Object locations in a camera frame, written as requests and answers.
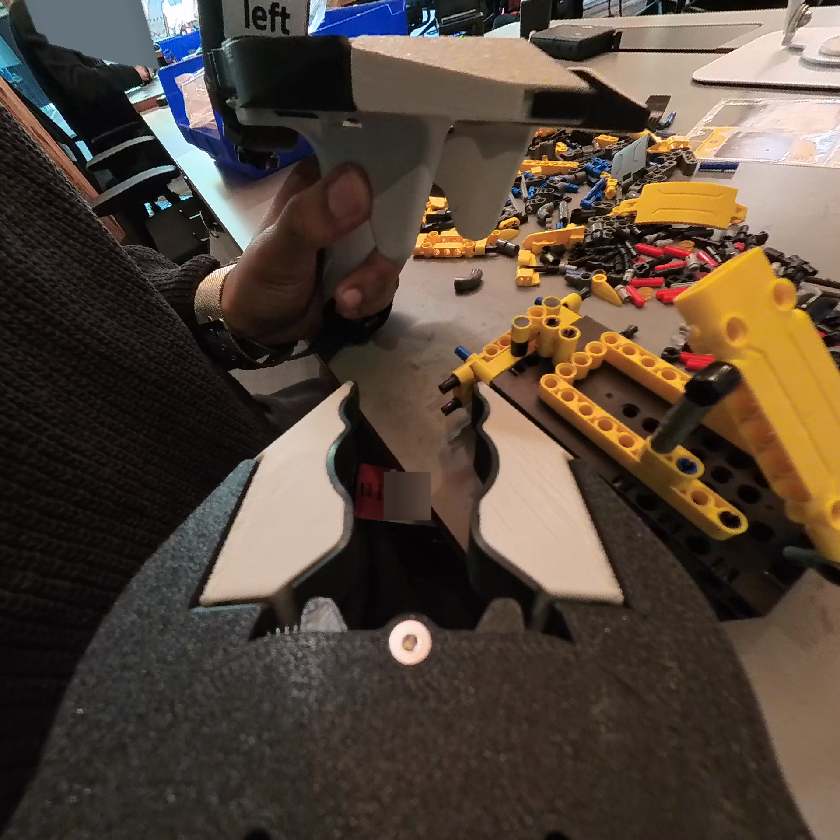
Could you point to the yellow panel with grey shafts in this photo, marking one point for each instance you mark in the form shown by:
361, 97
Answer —
774, 341

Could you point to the yellow curved panel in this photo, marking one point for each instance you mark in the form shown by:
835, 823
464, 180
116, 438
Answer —
682, 203

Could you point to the pile of small brick parts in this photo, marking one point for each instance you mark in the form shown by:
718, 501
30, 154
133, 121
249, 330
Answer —
610, 249

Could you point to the silver wristwatch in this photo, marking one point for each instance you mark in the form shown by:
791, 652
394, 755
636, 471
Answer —
210, 295

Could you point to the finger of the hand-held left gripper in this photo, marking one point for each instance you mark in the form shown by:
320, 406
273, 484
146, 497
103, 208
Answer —
446, 65

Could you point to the person's left hand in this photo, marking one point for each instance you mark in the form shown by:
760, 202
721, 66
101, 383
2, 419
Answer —
275, 282

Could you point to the person's left forearm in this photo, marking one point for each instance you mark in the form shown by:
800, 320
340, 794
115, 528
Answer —
151, 315

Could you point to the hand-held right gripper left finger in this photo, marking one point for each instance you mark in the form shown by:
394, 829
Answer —
282, 525

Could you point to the black and yellow brick assembly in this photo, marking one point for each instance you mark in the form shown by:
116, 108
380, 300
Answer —
590, 410

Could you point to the illustrated instruction sheet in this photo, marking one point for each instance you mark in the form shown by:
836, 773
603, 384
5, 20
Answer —
761, 131

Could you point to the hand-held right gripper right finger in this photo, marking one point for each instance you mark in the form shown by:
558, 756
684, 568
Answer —
551, 525

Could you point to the blue storage bin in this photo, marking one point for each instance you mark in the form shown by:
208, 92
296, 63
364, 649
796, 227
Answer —
226, 164
367, 16

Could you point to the white monitor stand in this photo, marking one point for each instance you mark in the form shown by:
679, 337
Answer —
754, 69

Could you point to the black rectangular device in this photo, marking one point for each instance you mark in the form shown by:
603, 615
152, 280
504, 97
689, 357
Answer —
574, 40

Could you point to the black office chair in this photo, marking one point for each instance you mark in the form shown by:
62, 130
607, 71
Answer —
131, 180

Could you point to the red badge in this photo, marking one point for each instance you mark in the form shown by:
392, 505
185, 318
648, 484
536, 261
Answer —
371, 492

